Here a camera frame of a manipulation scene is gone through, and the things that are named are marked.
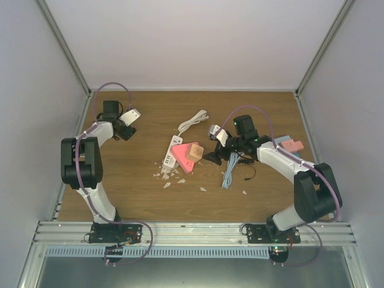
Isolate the light blue cable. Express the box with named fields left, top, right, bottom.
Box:
left=221, top=151, right=244, bottom=190

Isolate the pink triangular power socket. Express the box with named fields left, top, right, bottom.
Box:
left=170, top=142, right=199, bottom=173

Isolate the light blue power strip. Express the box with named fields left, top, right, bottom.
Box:
left=275, top=135, right=291, bottom=146

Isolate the white power cord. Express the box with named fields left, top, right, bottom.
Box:
left=177, top=109, right=210, bottom=134

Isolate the pink block socket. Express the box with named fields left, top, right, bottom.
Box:
left=280, top=139, right=304, bottom=153

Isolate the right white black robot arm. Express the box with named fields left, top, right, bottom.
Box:
left=204, top=115, right=343, bottom=243

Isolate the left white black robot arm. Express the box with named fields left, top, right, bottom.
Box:
left=61, top=101, right=140, bottom=242

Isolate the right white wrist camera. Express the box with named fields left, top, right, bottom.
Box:
left=208, top=124, right=230, bottom=147

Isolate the thin black cable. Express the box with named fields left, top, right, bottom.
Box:
left=238, top=155, right=259, bottom=181

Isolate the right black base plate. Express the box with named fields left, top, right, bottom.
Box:
left=240, top=223, right=301, bottom=244

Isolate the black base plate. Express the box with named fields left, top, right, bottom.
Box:
left=83, top=223, right=143, bottom=245
left=240, top=223, right=301, bottom=244

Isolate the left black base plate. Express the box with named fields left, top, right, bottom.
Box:
left=83, top=223, right=143, bottom=245

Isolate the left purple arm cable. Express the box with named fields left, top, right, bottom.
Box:
left=74, top=81, right=155, bottom=224

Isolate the aluminium frame rail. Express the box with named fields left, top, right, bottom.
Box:
left=32, top=221, right=356, bottom=247

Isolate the grey slotted cable duct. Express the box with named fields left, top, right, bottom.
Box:
left=46, top=245, right=269, bottom=259

